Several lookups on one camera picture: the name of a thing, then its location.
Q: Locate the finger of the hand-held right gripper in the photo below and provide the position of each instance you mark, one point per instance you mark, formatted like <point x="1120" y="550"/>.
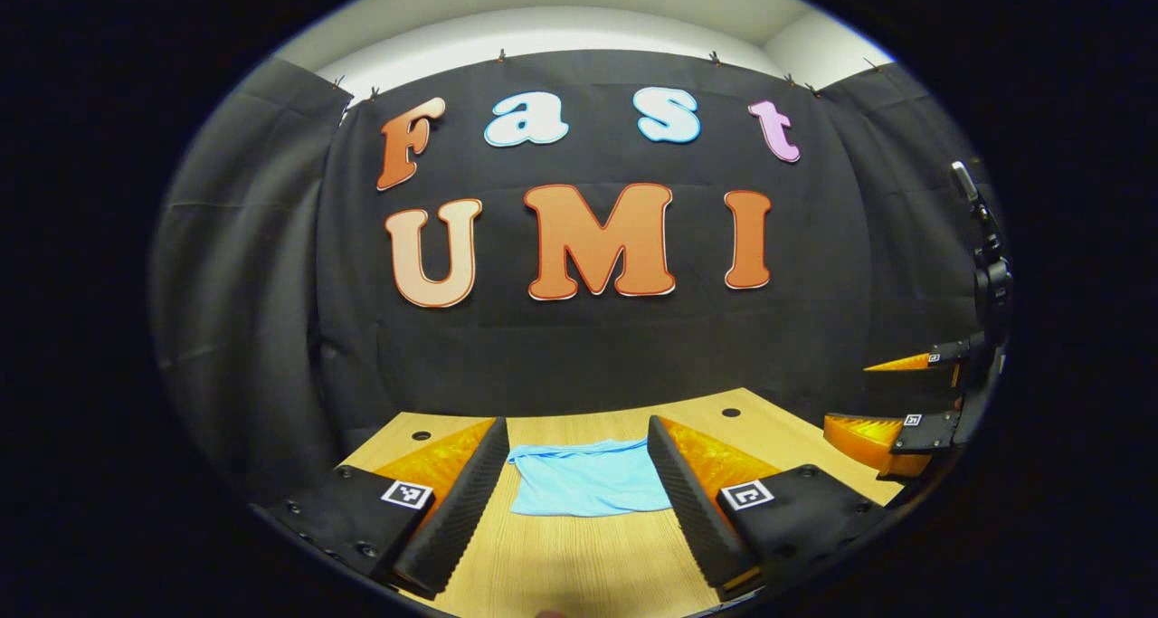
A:
<point x="905" y="363"/>
<point x="868" y="442"/>

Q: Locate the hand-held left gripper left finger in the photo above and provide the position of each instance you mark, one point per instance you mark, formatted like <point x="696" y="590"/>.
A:
<point x="466" y="509"/>

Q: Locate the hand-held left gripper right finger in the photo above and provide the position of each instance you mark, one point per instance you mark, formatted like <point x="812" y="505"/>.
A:
<point x="688" y="509"/>

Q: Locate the light blue T-shirt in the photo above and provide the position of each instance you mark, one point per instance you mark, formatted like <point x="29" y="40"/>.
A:
<point x="588" y="482"/>

